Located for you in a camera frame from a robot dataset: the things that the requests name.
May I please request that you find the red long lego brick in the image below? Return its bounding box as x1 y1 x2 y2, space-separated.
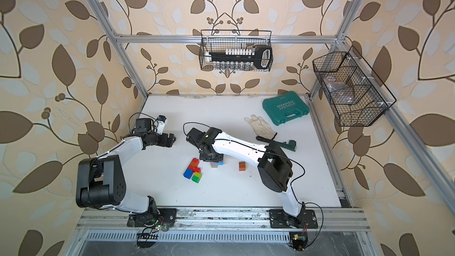
190 158 200 166

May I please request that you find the small red lego brick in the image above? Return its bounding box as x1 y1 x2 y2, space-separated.
188 166 201 173

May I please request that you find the dark blue lego brick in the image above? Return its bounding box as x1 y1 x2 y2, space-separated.
183 168 194 180

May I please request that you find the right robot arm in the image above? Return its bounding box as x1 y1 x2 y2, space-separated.
186 128 303 218

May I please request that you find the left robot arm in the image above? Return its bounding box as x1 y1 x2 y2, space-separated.
75 115 176 219

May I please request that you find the white work glove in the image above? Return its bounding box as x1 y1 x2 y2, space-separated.
244 114 277 140

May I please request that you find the black pipe wrench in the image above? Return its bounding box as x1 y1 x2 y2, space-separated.
256 136 297 152

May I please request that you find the green plastic tool case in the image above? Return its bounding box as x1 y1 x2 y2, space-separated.
263 91 310 126

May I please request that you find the black socket holder set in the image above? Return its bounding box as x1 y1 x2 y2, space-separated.
199 45 273 71

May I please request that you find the plastic bag in basket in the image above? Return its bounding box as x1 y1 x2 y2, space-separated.
324 76 355 104

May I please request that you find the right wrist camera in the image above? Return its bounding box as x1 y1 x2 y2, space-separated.
186 128 205 148

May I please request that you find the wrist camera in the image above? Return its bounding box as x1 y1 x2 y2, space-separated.
156 115 167 135
186 128 205 148

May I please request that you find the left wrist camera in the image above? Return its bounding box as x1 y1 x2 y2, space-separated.
156 115 167 135

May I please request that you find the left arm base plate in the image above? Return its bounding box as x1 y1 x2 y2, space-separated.
127 208 177 228

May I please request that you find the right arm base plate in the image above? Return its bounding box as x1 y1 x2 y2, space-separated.
268 209 319 229

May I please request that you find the back wire basket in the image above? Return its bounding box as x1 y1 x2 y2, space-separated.
199 28 273 72

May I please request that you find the wire basket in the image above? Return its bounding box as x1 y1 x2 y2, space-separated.
199 28 273 72
312 46 396 127

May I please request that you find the right wire basket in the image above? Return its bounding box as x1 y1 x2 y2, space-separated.
312 46 396 127

